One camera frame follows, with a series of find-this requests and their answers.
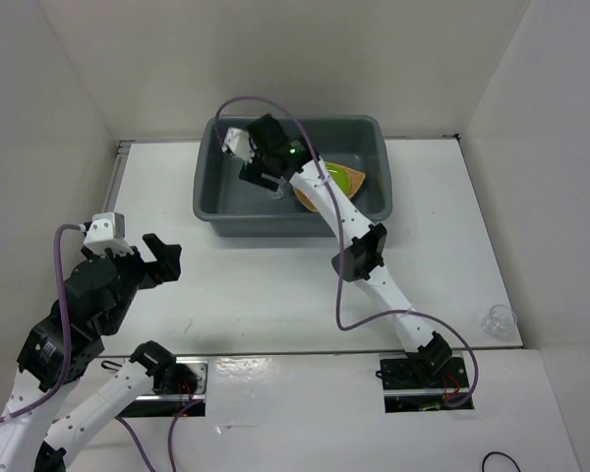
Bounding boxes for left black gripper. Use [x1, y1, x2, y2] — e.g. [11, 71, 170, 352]
[85, 231, 183, 332]

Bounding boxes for clear plastic cup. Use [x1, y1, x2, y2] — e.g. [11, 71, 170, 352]
[269, 178, 287, 201]
[481, 304, 517, 339]

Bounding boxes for green round plate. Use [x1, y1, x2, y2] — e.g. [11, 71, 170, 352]
[325, 162, 352, 195]

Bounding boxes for orange woven triangular basket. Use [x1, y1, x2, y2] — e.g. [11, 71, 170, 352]
[294, 164, 366, 212]

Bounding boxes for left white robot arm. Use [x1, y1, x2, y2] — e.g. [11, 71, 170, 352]
[0, 233, 182, 471]

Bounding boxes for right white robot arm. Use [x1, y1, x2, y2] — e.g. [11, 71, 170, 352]
[222, 114, 452, 386]

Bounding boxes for grey plastic bin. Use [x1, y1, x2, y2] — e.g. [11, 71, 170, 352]
[193, 115, 393, 237]

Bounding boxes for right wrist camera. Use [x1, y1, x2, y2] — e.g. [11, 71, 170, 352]
[221, 127, 255, 163]

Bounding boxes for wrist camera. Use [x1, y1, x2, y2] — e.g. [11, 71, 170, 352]
[84, 212, 131, 257]
[221, 127, 255, 163]

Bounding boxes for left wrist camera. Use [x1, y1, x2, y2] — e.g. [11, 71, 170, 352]
[84, 212, 131, 257]

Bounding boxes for aluminium table edge rail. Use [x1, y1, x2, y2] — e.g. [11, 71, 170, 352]
[101, 140, 135, 212]

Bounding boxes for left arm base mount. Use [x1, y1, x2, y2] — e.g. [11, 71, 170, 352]
[100, 354, 207, 418]

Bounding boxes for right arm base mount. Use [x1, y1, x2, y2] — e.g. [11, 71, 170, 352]
[375, 352, 474, 414]

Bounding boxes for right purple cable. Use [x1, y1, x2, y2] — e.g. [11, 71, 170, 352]
[214, 95, 482, 410]

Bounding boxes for black cable loop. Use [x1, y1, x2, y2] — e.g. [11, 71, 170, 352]
[481, 450, 522, 472]

